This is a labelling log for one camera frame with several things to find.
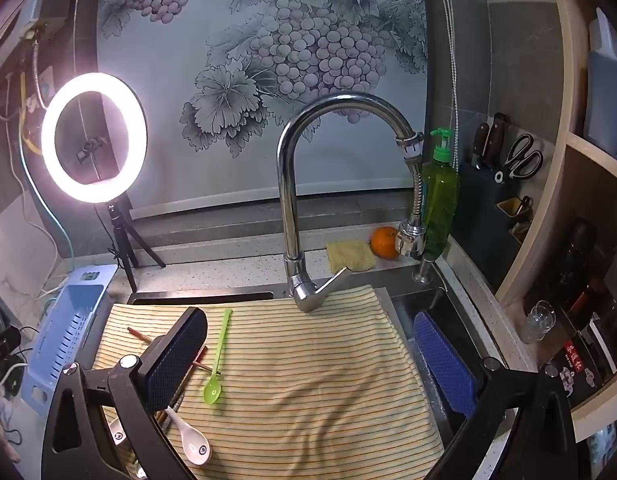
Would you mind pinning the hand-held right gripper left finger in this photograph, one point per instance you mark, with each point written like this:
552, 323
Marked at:
181, 355

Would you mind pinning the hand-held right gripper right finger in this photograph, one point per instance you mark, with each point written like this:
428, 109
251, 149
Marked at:
446, 365

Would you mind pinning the green plastic spoon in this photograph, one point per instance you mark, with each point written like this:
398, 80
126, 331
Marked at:
212, 390

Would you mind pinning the stainless steel fork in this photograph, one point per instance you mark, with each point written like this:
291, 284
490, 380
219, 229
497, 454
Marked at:
176, 404

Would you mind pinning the blue plastic drain basket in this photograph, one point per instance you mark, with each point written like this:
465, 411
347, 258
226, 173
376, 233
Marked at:
63, 310

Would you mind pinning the white ceramic spoon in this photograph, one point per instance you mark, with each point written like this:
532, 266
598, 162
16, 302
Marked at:
116, 430
194, 447

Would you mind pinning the steel sink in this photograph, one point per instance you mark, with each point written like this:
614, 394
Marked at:
453, 310

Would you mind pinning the chrome sink fitting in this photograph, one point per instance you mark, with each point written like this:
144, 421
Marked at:
422, 270

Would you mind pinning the clear glass cup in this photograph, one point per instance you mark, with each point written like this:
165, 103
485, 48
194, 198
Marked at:
536, 320

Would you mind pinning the yellow striped cloth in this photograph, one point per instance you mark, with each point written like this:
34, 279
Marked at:
313, 385

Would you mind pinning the orange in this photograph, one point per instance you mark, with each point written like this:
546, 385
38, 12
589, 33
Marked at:
384, 242

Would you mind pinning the black printed box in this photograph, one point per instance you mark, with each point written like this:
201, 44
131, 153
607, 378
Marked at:
583, 355

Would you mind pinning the black tripod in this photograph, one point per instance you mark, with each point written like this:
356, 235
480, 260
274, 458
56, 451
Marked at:
119, 225

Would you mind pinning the yellow dish sponge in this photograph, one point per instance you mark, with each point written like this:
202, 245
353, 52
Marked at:
349, 255

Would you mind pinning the green dish soap bottle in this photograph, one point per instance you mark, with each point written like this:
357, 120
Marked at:
441, 195

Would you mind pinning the dark glass bottle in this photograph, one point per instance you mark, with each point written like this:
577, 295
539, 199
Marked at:
581, 250

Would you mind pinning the chrome faucet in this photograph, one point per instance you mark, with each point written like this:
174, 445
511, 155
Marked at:
288, 185

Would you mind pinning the grape print window blind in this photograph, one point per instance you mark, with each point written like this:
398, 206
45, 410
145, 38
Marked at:
188, 35

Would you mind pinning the blue plastic container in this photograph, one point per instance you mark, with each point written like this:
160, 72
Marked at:
606, 85

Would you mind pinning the wooden shelf unit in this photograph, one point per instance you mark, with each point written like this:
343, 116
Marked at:
568, 60

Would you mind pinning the dark wall knife rack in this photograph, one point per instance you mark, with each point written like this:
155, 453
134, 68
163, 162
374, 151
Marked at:
488, 220

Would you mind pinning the wall-mounted water heater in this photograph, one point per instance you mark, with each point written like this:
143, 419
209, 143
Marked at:
46, 10

